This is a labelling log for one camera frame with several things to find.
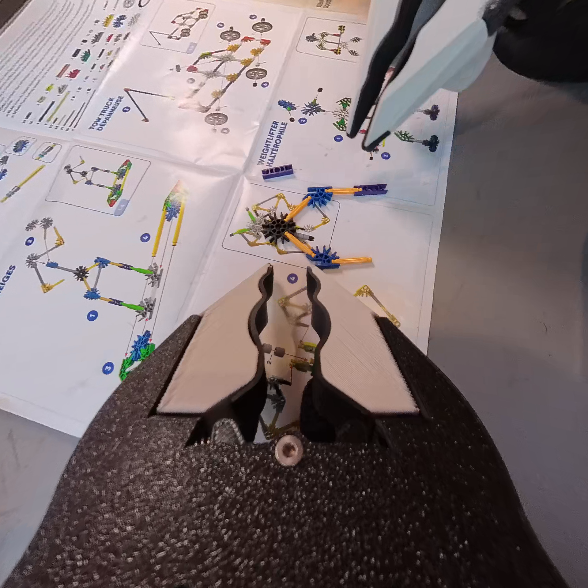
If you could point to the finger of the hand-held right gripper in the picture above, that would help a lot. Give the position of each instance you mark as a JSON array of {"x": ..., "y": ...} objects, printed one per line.
[
  {"x": 450, "y": 46},
  {"x": 386, "y": 37}
]

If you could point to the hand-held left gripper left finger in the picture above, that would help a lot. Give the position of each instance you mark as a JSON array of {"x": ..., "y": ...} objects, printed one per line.
[{"x": 211, "y": 367}]

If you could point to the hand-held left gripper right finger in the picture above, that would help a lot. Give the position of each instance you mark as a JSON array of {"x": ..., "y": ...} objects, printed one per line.
[{"x": 367, "y": 367}]

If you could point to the blue plastic connector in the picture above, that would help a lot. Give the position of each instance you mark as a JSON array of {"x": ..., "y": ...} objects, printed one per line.
[
  {"x": 319, "y": 196},
  {"x": 323, "y": 257}
]

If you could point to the purple clip connector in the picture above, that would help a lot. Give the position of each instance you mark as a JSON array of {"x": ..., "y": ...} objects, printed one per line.
[
  {"x": 277, "y": 171},
  {"x": 372, "y": 190}
]

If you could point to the black plastic connector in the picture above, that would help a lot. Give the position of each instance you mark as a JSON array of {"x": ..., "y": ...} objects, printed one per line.
[{"x": 276, "y": 227}]

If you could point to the dark cloth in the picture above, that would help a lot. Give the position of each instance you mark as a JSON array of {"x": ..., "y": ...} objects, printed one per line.
[{"x": 551, "y": 37}]

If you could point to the white instruction sheet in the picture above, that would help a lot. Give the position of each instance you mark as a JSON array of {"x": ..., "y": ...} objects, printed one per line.
[{"x": 230, "y": 165}]

